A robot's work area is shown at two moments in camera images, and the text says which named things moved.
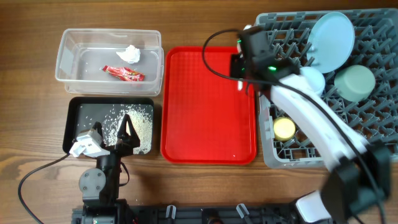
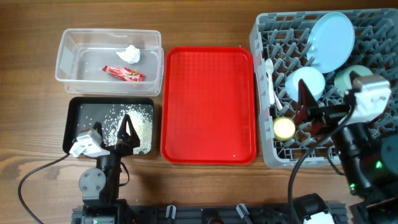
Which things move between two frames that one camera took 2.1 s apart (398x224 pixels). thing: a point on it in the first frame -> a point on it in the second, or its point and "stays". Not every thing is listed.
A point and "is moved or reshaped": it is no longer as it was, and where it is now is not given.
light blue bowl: [314, 78] stays
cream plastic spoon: [240, 85] is moved or reshaped
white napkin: [131, 55] stays
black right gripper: [236, 70] -> [326, 118]
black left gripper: [130, 141] stays
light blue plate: [330, 42] stays
